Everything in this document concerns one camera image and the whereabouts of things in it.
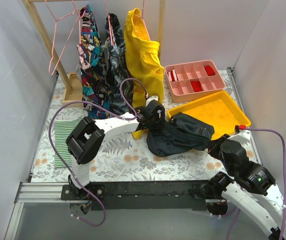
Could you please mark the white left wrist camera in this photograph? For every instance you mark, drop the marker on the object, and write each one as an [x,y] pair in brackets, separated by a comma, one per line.
[151,98]

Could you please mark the pink hanger under floral shorts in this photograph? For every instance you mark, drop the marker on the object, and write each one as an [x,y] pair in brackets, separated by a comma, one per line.
[111,34]

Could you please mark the red white rolled cloth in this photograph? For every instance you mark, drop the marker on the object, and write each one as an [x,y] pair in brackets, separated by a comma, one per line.
[172,75]

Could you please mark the pink compartment organizer box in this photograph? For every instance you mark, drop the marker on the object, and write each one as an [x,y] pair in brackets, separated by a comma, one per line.
[182,91]

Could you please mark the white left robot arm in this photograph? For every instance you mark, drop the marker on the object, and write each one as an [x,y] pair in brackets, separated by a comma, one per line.
[85,140]

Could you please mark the yellow shorts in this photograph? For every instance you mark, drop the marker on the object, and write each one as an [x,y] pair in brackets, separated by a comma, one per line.
[141,55]

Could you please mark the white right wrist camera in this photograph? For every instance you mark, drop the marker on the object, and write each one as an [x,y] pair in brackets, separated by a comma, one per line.
[242,135]

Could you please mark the red rolled cloth front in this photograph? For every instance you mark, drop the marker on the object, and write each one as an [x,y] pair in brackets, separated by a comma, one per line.
[196,86]

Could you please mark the yellow plastic tray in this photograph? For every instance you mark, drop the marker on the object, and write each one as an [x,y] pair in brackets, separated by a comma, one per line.
[218,110]

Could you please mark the colourful comic print shorts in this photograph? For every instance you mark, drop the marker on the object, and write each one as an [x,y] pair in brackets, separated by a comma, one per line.
[92,69]

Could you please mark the dark navy shorts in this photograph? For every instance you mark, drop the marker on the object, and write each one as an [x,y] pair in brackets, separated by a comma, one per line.
[180,134]

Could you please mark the floral patterned table mat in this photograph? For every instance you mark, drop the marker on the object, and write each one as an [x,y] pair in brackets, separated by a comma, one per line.
[121,158]

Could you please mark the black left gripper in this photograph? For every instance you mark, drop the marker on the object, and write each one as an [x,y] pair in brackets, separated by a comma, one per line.
[156,124]

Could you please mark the wooden clothes rack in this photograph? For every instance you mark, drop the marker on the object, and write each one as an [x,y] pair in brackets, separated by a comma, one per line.
[73,89]

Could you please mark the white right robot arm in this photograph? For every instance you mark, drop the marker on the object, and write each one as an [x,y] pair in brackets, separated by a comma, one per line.
[247,184]

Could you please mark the pink wire hanger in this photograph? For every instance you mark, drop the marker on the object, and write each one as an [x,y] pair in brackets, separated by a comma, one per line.
[65,26]

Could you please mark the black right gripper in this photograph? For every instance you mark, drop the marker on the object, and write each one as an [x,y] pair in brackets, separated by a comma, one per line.
[213,146]

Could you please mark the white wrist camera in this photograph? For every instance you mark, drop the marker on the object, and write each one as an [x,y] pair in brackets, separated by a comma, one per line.
[242,135]
[151,98]

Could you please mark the green white striped cloth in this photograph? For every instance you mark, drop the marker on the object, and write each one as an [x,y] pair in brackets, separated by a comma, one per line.
[62,129]

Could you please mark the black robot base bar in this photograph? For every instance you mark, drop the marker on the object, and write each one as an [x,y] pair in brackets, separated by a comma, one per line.
[128,195]

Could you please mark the red rolled cloth back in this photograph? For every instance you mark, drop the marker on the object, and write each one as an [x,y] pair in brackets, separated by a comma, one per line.
[209,70]

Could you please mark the pink hanger under yellow shorts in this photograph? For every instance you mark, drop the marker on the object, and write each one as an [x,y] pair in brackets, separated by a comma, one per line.
[142,10]

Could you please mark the black floral print shorts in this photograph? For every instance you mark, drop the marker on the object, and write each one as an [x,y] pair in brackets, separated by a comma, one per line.
[120,93]

